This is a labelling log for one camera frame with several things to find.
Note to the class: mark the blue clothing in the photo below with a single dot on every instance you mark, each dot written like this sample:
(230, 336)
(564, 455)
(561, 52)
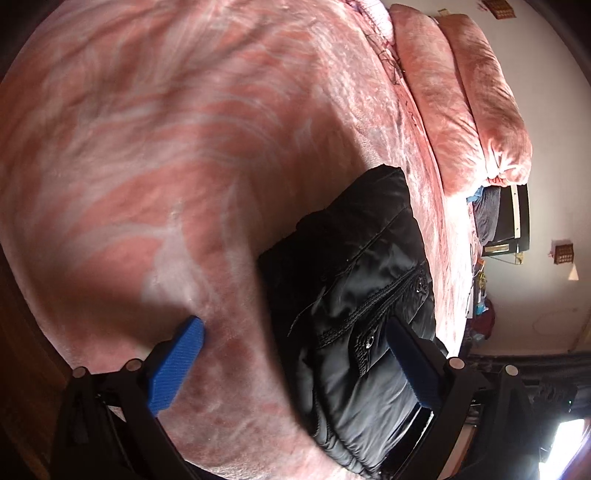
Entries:
(474, 196)

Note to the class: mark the pink pillow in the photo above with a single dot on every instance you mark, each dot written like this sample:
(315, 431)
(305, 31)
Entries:
(429, 74)

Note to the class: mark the pink patterned bed blanket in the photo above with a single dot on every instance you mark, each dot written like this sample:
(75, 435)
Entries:
(184, 161)

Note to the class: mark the red clothing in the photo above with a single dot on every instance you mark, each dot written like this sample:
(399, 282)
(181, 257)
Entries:
(482, 327)

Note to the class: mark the dark wooden headboard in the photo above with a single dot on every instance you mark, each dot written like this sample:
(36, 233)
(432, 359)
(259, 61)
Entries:
(517, 217)

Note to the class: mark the white cloth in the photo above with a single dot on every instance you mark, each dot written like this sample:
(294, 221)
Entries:
(369, 9)

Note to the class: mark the black puffer jacket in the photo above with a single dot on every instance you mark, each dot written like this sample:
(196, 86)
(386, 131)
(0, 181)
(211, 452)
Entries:
(360, 258)

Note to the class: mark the pink folded duvet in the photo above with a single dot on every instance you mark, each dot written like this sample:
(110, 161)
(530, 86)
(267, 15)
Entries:
(489, 101)

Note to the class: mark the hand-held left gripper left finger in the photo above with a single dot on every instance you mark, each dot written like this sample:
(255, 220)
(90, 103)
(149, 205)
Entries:
(178, 364)

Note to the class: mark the window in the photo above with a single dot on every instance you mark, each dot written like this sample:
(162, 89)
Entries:
(568, 443)

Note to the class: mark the white lamp shade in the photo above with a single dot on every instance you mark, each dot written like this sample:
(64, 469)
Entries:
(573, 273)

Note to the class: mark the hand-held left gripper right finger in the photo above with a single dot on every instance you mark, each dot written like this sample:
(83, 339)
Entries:
(415, 364)

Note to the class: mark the brown wall lamp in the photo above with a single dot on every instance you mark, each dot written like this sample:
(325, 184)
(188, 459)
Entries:
(497, 7)
(564, 252)

